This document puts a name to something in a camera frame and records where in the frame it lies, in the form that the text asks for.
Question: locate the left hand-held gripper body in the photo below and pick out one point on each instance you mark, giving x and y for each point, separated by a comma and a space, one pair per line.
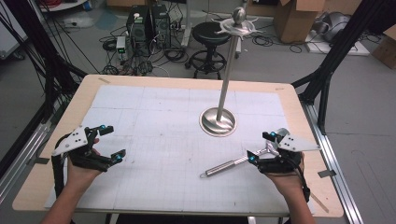
74, 141

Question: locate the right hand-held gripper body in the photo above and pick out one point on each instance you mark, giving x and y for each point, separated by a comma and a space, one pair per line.
285, 155

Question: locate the stainless steel kitchen utensil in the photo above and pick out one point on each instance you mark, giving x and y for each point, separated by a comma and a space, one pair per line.
230, 164

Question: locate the stainless steel utensil stand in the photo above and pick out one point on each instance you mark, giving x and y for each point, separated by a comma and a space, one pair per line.
226, 77

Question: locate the person's right hand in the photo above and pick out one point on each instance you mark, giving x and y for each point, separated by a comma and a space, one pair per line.
288, 183

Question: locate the person's left hand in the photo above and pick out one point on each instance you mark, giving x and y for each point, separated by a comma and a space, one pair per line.
79, 174

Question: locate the grey tape strip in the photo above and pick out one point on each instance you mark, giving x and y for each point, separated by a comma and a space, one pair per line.
327, 173
40, 160

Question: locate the white grid paper mat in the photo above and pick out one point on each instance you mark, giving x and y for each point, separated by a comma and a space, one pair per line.
168, 155

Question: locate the thin wooden stick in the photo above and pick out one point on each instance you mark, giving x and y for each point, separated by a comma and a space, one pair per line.
320, 202

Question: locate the small silver electronics box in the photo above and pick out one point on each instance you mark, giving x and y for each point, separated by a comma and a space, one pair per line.
121, 45

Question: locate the black computer tower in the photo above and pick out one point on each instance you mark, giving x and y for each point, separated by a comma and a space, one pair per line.
137, 26
161, 29

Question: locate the black round stool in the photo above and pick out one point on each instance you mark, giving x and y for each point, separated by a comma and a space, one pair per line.
209, 34

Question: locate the large open cardboard box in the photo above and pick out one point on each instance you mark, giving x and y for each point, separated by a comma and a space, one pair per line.
295, 18

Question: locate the grey rounded machine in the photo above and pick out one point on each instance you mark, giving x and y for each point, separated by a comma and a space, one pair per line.
334, 26

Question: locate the small cardboard box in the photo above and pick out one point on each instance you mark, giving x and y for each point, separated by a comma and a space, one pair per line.
386, 46

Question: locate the aluminium profile rail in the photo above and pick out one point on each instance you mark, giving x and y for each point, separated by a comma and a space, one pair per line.
21, 161
336, 168

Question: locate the black metal frame stand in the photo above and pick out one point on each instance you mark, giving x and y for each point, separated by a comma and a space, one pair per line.
333, 59
40, 56

